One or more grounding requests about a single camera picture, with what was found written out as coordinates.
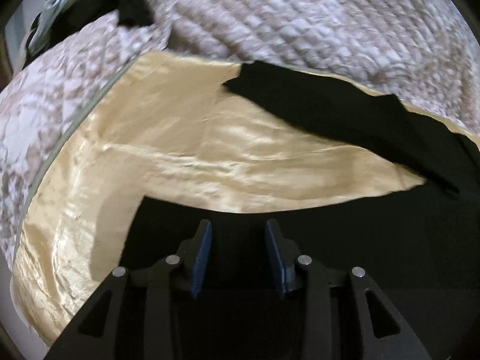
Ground black pants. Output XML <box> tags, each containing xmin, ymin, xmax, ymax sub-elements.
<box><xmin>120</xmin><ymin>62</ymin><xmax>479</xmax><ymax>359</ymax></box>

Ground golden satin bedsheet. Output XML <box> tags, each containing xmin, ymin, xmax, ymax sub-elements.
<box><xmin>11</xmin><ymin>52</ymin><xmax>422</xmax><ymax>343</ymax></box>

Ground quilted floral comforter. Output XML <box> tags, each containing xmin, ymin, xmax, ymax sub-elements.
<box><xmin>1</xmin><ymin>0</ymin><xmax>479</xmax><ymax>263</ymax></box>

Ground dark clothes pile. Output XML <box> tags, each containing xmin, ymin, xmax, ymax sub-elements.
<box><xmin>18</xmin><ymin>0</ymin><xmax>154</xmax><ymax>70</ymax></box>

